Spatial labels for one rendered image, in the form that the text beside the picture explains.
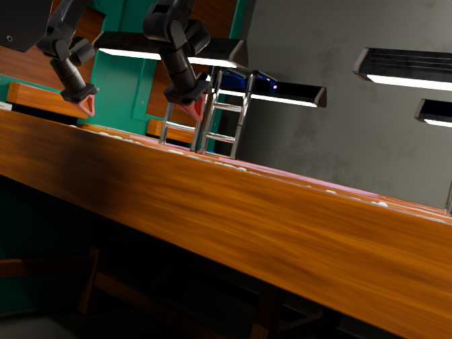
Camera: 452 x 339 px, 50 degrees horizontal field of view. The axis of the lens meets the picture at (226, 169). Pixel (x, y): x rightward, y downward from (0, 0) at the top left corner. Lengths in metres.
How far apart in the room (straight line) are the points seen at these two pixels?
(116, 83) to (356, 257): 1.50
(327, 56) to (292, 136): 0.57
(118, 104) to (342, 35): 1.75
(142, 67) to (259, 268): 1.45
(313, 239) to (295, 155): 2.48
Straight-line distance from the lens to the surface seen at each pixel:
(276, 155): 3.40
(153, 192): 1.08
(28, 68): 1.89
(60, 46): 1.43
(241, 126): 1.83
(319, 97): 1.85
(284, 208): 0.89
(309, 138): 3.29
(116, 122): 2.12
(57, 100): 1.87
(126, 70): 2.15
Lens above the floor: 0.80
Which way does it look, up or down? 2 degrees down
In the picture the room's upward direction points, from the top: 13 degrees clockwise
